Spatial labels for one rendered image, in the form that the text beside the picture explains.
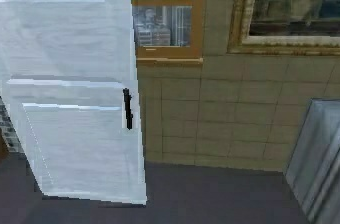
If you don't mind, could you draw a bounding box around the black door handle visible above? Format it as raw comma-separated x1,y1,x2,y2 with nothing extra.
122,87,134,131

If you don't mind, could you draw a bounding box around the white room door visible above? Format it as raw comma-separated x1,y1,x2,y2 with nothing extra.
0,0,148,206

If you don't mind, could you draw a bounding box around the gold framed dark picture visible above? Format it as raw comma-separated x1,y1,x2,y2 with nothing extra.
227,0,340,57

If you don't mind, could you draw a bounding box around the wooden framed city picture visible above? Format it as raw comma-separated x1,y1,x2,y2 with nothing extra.
131,0,206,66

